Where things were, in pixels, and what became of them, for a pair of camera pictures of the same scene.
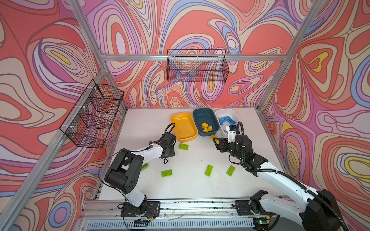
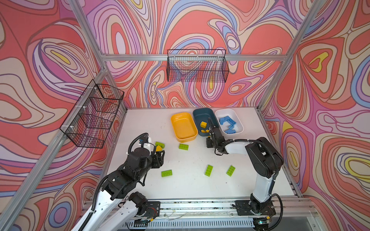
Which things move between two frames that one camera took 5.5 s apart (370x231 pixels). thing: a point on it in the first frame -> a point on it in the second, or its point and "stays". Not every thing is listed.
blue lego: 227,119 stays
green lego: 184,147 stays
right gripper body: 230,148 -> 210,143
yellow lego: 204,125 stays
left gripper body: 171,151 -> 154,161
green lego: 166,173 stays
